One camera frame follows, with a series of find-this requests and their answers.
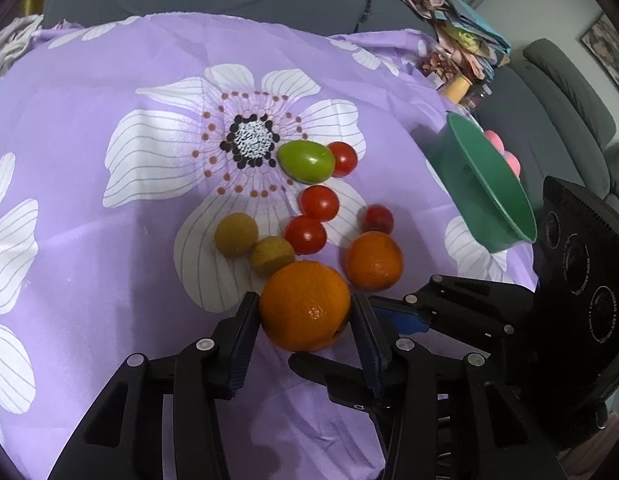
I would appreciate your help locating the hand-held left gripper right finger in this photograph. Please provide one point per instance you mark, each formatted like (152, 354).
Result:
(372, 355)

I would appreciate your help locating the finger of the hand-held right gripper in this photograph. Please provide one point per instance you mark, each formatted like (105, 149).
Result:
(324, 375)
(399, 317)

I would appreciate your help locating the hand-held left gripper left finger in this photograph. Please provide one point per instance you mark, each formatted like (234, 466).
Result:
(243, 342)

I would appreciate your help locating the small orange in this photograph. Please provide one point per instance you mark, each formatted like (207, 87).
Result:
(374, 262)

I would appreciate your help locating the large orange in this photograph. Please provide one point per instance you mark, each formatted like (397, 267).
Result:
(304, 305)

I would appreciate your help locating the brown round fruit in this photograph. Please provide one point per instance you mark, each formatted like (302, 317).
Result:
(270, 255)
(236, 234)

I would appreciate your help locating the red cherry tomato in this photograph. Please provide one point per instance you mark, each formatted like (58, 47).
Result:
(320, 202)
(345, 157)
(305, 235)
(378, 218)

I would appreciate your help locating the green plastic bowl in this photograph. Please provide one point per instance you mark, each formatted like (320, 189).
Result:
(484, 195)

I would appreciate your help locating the green mango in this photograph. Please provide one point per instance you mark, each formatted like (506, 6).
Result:
(305, 161)

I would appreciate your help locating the person's right forearm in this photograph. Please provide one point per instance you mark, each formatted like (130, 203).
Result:
(599, 452)

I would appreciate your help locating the pink plush toy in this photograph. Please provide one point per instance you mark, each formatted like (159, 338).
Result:
(513, 162)

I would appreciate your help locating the purple floral cloth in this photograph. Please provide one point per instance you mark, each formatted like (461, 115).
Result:
(114, 260)

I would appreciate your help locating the dark small jar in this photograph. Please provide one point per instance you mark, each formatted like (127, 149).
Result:
(477, 97)

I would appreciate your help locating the stack of folded colourful cloths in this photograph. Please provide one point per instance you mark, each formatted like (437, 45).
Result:
(464, 35)

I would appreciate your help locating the white crumpled cloth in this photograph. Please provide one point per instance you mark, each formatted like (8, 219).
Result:
(14, 40)

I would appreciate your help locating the framed wall picture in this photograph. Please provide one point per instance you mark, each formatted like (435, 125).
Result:
(609, 50)

